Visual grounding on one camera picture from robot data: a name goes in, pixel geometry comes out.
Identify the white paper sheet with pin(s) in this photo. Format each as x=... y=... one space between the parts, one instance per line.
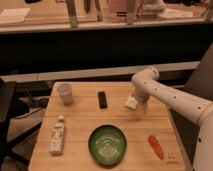
x=16 y=15

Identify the white sponge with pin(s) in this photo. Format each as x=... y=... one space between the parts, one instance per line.
x=131 y=103

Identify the red orange carrot toy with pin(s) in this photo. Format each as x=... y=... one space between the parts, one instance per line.
x=156 y=146

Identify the black chair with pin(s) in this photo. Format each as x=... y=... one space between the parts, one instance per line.
x=7 y=99

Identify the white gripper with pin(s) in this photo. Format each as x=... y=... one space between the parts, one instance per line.
x=142 y=105

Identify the green ceramic plate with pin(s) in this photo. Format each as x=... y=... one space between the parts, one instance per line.
x=107 y=145

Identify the white plastic bottle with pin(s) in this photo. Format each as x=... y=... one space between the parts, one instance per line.
x=56 y=142

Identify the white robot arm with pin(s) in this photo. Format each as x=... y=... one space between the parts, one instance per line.
x=196 y=109

